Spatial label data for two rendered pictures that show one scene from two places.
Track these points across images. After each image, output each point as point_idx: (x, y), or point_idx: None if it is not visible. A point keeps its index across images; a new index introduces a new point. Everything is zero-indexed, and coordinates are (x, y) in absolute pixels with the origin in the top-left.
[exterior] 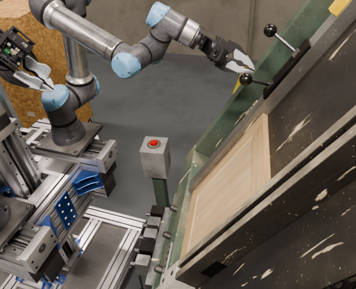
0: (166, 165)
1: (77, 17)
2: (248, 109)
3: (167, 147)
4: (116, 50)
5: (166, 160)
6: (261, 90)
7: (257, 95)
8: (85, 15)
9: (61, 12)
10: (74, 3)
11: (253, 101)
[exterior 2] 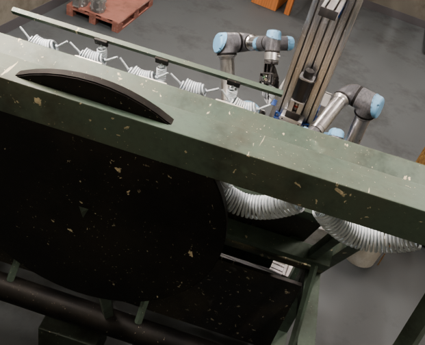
0: (309, 239)
1: (332, 106)
2: (333, 249)
3: (322, 233)
4: (311, 126)
5: (313, 237)
6: (340, 243)
7: (338, 244)
8: (364, 118)
9: (335, 99)
10: (359, 107)
11: (336, 246)
